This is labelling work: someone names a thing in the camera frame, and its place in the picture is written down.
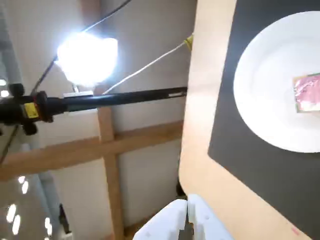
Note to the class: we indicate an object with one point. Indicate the white round dish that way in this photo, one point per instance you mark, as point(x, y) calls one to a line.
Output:
point(267, 87)

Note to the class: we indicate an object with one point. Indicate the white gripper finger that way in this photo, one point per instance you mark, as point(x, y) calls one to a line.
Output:
point(162, 222)
point(207, 222)

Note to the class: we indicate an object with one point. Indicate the wooden wall frame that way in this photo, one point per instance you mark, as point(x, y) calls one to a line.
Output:
point(110, 155)

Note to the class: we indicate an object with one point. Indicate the bright white lamp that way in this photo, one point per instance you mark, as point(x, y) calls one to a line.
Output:
point(87, 58)

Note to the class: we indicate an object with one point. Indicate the black camera stand pole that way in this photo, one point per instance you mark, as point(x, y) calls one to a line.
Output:
point(112, 98)

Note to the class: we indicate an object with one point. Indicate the yellow table clamp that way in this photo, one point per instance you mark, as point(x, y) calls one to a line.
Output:
point(189, 41)

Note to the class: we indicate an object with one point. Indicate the dark grey mat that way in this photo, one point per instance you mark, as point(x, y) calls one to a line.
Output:
point(262, 180)

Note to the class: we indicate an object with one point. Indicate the pink small box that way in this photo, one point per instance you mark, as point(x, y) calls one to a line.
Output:
point(308, 92)

